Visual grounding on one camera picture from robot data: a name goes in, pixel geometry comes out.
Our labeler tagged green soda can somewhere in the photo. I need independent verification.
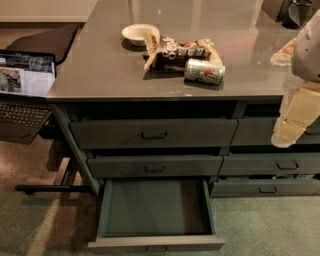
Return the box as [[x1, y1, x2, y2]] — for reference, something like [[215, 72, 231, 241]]
[[184, 59, 225, 84]]

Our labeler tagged black laptop stand base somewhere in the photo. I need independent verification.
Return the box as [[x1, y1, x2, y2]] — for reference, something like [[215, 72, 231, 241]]
[[15, 157, 91, 195]]

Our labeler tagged glass jar of snacks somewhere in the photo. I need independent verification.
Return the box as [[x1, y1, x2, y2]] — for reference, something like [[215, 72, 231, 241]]
[[270, 38, 296, 66]]

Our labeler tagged black office chair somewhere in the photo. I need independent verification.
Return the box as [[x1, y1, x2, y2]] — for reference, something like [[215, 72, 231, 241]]
[[6, 24, 78, 65]]

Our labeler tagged brown snack chip bag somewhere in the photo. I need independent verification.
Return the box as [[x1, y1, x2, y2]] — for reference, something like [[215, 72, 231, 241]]
[[143, 33, 222, 72]]

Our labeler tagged grey drawer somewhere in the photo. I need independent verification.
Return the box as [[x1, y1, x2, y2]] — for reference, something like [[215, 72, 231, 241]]
[[88, 178, 224, 256], [231, 117, 320, 146], [87, 155, 223, 178], [219, 153, 320, 176], [210, 179, 320, 197], [70, 118, 237, 149]]

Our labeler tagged black cup on counter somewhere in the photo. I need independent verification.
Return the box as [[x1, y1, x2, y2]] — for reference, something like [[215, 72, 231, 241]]
[[282, 0, 313, 29]]

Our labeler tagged white ceramic bowl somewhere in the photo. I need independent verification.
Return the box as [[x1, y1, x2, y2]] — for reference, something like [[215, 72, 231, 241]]
[[122, 24, 159, 47]]

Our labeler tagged grey drawer cabinet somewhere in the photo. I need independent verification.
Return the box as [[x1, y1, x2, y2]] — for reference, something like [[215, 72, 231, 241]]
[[48, 0, 319, 191]]

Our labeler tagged open black laptop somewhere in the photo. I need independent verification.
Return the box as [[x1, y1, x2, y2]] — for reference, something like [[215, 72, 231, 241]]
[[0, 49, 56, 144]]

